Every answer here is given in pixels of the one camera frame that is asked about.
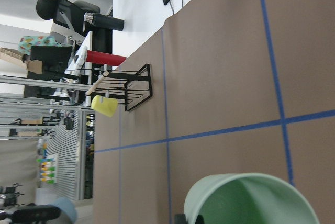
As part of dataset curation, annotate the yellow plastic cup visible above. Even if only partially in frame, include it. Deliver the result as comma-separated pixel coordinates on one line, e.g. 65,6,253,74
91,95,118,117

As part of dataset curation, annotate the black bottle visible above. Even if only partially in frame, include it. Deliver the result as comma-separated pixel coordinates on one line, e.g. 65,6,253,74
83,13,125,31

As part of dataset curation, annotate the brown paper table mat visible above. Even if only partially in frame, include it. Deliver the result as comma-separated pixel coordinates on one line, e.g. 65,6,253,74
93,0,334,223

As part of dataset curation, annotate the mint green plastic cup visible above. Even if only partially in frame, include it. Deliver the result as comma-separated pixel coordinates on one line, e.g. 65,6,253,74
184,173,319,223

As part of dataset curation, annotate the black wire cup rack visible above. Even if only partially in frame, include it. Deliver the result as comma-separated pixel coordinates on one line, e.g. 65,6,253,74
90,64,153,111

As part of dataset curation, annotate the wooden dowel rack handle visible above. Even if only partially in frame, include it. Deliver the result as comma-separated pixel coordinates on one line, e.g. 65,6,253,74
85,71,109,96

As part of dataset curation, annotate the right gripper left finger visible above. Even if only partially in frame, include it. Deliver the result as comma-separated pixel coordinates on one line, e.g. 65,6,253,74
174,214,187,224

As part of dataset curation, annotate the red bottle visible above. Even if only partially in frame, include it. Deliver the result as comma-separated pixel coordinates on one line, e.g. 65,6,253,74
86,50,127,66

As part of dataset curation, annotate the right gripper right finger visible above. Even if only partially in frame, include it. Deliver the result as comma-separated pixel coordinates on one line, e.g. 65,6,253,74
195,215,204,224

